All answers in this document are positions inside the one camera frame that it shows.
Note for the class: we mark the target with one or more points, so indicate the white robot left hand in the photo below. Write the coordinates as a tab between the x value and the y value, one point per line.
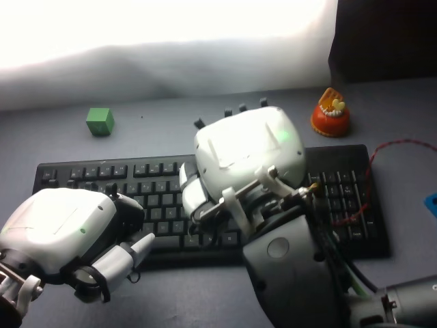
58	225

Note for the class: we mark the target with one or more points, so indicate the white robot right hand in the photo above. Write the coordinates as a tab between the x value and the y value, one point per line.
246	147

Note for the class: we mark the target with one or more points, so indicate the black computer keyboard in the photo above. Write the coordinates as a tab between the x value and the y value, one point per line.
160	201

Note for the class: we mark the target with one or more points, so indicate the orange toy cake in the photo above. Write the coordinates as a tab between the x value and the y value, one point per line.
329	119

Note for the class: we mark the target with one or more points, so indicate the green cube block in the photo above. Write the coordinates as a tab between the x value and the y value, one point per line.
99	121

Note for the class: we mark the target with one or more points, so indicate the white cloth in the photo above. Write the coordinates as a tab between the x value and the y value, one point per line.
136	68

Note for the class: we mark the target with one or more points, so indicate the grey table cloth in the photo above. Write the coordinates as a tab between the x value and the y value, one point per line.
205	297

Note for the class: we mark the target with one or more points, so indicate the dark cabinet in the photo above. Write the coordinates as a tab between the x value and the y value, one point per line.
385	37

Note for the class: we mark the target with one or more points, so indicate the blue four-hole square plate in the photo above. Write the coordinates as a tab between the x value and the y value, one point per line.
432	205

